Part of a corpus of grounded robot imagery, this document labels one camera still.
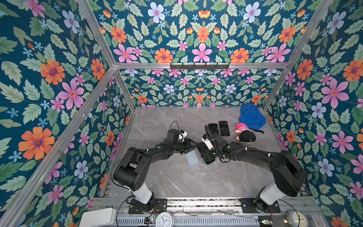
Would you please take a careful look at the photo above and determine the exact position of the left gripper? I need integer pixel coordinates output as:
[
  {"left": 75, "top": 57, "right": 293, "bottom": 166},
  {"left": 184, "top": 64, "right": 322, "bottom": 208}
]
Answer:
[{"left": 172, "top": 138, "right": 199, "bottom": 155}]

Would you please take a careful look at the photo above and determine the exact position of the black phone case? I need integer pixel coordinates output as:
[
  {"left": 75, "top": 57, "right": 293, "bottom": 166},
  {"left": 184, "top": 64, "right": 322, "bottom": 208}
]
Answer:
[{"left": 208, "top": 123, "right": 219, "bottom": 134}]

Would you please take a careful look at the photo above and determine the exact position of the black phone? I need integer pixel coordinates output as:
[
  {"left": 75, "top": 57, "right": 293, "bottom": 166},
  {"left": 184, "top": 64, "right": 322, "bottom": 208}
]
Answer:
[{"left": 218, "top": 121, "right": 230, "bottom": 137}]

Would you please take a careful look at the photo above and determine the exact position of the light blue phone case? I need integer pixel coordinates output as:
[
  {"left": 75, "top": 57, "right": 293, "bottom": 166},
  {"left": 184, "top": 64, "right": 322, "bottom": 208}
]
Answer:
[{"left": 184, "top": 150, "right": 199, "bottom": 166}]

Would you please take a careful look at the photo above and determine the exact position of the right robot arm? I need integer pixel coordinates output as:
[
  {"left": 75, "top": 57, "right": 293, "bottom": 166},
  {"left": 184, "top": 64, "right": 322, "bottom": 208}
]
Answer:
[{"left": 197, "top": 133, "right": 307, "bottom": 213}]

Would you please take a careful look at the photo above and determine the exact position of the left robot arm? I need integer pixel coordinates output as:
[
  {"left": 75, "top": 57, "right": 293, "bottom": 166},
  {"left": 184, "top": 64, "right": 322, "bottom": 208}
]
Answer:
[{"left": 111, "top": 129, "right": 197, "bottom": 205}]

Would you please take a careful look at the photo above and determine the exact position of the doll with blue cloth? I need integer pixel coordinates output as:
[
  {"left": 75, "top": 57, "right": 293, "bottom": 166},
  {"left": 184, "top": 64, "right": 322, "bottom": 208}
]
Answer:
[{"left": 235, "top": 103, "right": 266, "bottom": 144}]

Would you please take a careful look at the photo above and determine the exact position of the white heat sink strip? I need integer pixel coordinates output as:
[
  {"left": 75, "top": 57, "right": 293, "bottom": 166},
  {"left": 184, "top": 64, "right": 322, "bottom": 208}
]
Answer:
[{"left": 115, "top": 216, "right": 260, "bottom": 227}]

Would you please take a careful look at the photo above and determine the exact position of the white clock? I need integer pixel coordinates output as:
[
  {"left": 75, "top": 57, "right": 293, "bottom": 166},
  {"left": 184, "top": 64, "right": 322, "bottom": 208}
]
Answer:
[{"left": 155, "top": 211, "right": 174, "bottom": 227}]

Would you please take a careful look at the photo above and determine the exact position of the brass alarm clock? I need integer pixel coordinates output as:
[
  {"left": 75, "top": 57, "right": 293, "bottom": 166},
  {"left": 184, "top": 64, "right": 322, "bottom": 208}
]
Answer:
[{"left": 283, "top": 210, "right": 309, "bottom": 227}]

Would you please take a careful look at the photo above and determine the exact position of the white box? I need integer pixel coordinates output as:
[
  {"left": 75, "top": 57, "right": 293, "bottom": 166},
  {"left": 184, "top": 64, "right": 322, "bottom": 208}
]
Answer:
[{"left": 79, "top": 208, "right": 116, "bottom": 227}]

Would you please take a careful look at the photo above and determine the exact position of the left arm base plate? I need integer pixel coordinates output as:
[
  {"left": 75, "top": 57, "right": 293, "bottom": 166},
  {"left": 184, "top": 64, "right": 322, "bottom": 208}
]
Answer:
[{"left": 128, "top": 199, "right": 167, "bottom": 215}]

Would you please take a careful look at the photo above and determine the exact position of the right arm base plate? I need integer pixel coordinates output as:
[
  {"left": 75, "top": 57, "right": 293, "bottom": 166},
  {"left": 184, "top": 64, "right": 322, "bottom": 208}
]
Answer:
[{"left": 239, "top": 197, "right": 281, "bottom": 214}]

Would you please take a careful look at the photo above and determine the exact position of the black hook rail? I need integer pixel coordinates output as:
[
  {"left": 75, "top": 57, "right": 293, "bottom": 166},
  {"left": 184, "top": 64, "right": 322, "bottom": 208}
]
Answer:
[{"left": 169, "top": 62, "right": 230, "bottom": 71}]

